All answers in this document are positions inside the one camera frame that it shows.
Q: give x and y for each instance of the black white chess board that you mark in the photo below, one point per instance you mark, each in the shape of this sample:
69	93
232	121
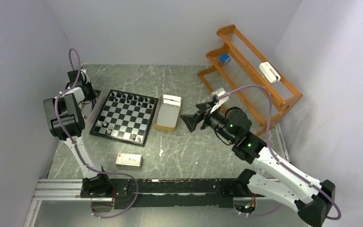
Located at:
124	116

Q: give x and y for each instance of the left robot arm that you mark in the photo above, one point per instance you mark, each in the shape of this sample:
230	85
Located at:
66	122

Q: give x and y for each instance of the small printed card box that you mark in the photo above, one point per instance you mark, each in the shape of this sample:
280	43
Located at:
133	160

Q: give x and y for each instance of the orange wooden rack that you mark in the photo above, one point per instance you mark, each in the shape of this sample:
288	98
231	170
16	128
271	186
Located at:
243	69

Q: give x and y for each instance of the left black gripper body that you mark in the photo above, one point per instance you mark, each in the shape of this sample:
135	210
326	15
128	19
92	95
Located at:
91	94

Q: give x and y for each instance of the silver metal tin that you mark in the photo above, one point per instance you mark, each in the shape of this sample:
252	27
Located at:
91	109

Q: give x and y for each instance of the white plastic device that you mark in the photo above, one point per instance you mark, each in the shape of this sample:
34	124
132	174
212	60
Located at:
269	72

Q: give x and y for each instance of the blue small block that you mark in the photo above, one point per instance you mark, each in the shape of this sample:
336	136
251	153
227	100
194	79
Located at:
224	58

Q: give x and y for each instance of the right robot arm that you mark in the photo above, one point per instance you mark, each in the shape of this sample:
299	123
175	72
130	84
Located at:
273	177

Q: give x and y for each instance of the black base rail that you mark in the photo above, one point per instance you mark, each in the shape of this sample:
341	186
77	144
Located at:
220	192

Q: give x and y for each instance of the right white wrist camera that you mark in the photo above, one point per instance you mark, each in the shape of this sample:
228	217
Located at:
220	96

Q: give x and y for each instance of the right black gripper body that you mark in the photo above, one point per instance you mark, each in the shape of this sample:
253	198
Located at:
215	120

